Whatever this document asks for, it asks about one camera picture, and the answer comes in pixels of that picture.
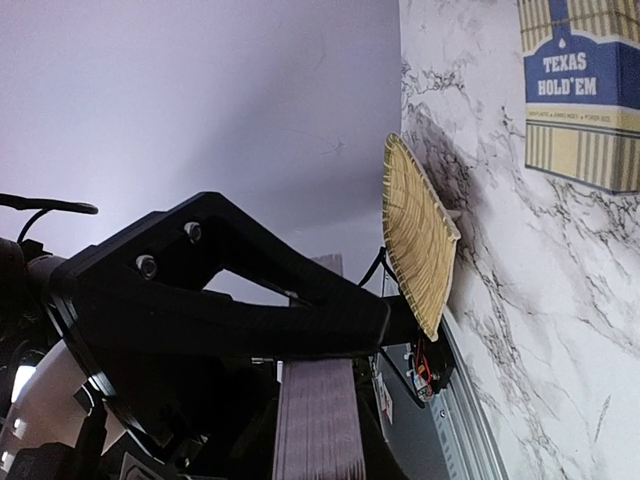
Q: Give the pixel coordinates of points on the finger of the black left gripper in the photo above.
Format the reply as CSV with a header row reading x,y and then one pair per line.
x,y
151,313

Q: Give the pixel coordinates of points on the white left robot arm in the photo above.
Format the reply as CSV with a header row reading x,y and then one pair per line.
x,y
57,424

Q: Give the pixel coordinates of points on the woven bamboo tray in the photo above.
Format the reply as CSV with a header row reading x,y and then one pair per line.
x,y
419,234

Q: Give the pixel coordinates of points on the striped blue yellow card box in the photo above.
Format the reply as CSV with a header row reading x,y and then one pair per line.
x,y
581,68

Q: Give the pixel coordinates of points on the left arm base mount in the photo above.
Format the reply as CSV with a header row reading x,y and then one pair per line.
x,y
423,366

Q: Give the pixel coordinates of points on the aluminium front rail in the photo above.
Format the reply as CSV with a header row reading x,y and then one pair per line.
x,y
450,438

